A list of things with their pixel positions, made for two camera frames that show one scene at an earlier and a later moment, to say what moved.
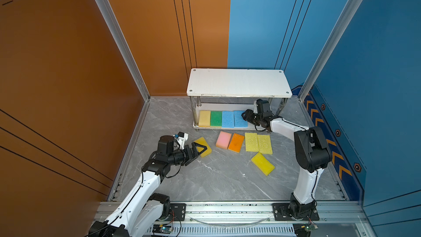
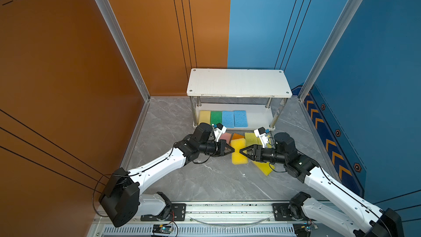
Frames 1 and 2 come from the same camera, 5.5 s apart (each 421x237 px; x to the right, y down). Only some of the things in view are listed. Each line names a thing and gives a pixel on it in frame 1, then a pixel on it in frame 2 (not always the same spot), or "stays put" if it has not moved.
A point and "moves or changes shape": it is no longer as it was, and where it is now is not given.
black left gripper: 189,157 to 221,144
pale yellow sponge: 204,118 stays put
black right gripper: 248,116 to 257,152
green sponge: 216,118 stays put
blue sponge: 239,121 stays put
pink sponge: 223,140 stays put
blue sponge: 228,119 stays put
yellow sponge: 202,141 moves or changes shape
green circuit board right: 303,230 stays put
